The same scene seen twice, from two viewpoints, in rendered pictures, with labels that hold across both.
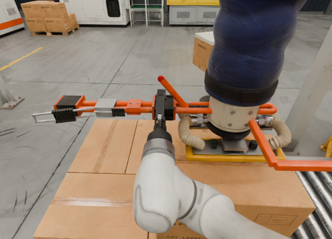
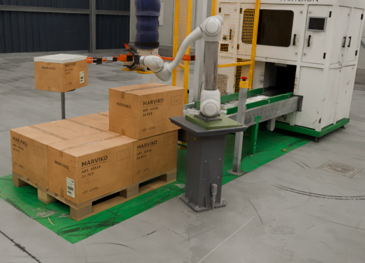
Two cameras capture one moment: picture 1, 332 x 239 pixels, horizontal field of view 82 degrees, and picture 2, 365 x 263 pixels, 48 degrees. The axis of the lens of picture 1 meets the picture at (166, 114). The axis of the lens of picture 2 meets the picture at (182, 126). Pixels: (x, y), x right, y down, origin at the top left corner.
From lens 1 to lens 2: 3.22 m
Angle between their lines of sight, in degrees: 51
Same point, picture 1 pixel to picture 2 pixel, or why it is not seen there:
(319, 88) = (152, 77)
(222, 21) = (143, 23)
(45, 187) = not seen: outside the picture
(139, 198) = (155, 58)
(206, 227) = (168, 67)
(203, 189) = not seen: hidden behind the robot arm
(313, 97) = not seen: hidden behind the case
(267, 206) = (172, 91)
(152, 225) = (161, 62)
